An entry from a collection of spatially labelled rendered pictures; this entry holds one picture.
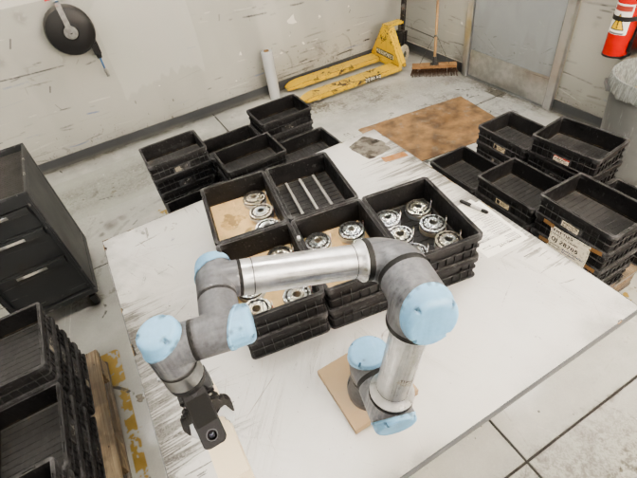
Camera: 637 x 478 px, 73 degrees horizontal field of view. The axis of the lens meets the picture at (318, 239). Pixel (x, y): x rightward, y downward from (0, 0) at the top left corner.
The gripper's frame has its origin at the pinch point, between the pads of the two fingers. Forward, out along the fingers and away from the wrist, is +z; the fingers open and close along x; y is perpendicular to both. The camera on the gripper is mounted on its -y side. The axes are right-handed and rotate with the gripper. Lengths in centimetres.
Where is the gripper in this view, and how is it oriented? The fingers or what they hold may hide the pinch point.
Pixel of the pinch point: (217, 430)
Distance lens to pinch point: 106.1
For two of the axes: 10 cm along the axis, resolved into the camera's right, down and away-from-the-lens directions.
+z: 1.2, 7.2, 6.8
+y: -4.9, -5.5, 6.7
